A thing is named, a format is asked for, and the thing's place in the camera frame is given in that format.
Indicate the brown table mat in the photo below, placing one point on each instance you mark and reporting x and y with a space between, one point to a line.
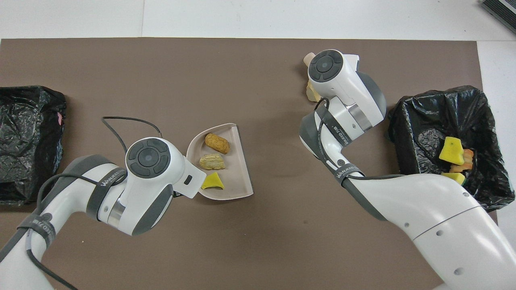
242 72

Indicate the orange toasted croissant piece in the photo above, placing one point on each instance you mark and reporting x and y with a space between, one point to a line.
467 159

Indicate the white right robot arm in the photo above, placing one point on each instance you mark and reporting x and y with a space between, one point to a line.
435 209

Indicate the pale crusty bread chunk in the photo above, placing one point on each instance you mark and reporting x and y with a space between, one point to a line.
311 93

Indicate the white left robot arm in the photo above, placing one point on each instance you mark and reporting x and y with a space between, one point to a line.
141 189

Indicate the pale bread piece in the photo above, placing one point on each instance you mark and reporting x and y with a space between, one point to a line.
212 162

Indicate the beige plastic dustpan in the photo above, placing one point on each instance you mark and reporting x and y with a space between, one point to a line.
236 177

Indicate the brown bread roll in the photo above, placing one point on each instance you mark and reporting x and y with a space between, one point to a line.
217 143

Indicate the dark ribbed device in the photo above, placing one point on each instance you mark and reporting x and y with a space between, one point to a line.
502 12

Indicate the yellow sponge piece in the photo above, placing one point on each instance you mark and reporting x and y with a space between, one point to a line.
451 151
453 177
213 183

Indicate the bin lined with black bag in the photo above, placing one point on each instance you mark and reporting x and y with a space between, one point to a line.
423 133

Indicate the black-bagged bin with pink spot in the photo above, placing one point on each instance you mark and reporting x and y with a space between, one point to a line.
28 149

